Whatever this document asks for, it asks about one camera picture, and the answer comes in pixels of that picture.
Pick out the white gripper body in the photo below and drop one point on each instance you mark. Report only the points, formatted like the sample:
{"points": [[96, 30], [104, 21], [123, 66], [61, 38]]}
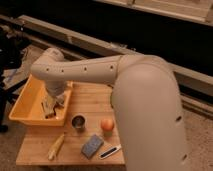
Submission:
{"points": [[55, 88]]}

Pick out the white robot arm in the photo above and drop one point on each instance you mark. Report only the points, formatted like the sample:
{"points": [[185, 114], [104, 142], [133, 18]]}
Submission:
{"points": [[145, 98]]}

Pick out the wooden block in bin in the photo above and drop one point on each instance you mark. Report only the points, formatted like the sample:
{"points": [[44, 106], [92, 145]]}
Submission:
{"points": [[48, 108]]}

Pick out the yellow plastic bin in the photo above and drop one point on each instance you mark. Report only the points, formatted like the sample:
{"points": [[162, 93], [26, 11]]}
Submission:
{"points": [[28, 107]]}

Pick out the metal cup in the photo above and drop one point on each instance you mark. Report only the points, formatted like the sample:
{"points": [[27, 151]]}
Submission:
{"points": [[78, 122]]}

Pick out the wooden table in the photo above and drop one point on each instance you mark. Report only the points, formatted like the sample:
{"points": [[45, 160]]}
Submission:
{"points": [[92, 101]]}

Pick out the red apple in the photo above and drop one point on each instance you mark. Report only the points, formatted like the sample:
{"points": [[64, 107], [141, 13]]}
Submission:
{"points": [[107, 124]]}

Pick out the black tripod stand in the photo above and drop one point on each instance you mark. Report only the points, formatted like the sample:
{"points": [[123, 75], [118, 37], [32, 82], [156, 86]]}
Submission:
{"points": [[10, 58]]}

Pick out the blue grey sponge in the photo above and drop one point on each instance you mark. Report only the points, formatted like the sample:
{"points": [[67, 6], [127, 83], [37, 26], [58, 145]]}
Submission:
{"points": [[92, 146]]}

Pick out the white dish brush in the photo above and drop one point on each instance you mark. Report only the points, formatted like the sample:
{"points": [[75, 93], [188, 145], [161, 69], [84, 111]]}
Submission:
{"points": [[110, 151]]}

